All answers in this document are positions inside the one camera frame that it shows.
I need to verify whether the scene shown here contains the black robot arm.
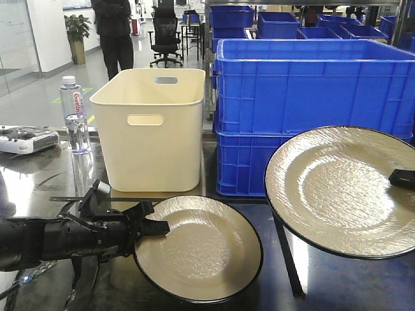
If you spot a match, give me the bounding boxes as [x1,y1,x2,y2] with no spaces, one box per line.
[1,180,170,271]

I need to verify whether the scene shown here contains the cream plastic storage bin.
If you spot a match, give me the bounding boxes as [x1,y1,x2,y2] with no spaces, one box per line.
[90,68,206,192]

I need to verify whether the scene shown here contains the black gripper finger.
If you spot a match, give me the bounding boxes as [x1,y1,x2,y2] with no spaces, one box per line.
[388,169,415,189]

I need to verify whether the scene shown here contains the black office chair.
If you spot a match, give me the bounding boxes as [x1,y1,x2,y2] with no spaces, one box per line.
[149,6,183,68]

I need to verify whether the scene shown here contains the lower blue plastic crate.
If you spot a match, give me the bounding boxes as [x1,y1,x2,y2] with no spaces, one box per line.
[217,126,414,196]

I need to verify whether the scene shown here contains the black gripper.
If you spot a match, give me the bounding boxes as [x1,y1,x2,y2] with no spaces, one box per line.
[41,180,170,262]

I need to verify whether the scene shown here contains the person in black clothes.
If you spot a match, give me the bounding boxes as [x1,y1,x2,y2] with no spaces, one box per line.
[91,0,134,80]

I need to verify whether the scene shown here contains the clear water bottle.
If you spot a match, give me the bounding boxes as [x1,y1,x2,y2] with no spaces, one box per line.
[60,76,91,154]

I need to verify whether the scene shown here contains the beige plate black rim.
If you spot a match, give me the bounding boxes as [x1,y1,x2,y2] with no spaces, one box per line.
[136,196,263,303]
[265,126,414,259]

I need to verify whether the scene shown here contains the blue crate upper middle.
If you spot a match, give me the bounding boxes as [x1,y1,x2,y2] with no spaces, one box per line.
[257,12,300,39]

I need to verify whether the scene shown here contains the large blue plastic crate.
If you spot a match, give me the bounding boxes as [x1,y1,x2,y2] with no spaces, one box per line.
[215,39,414,139]

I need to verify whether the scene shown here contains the blue crate upper left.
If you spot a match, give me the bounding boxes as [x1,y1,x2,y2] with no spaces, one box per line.
[209,5,254,29]

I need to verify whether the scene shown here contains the white remote controller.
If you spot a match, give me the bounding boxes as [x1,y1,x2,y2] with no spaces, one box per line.
[1,125,60,155]

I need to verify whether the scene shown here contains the potted plant gold pot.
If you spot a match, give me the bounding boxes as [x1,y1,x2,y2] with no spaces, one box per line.
[64,14,91,65]

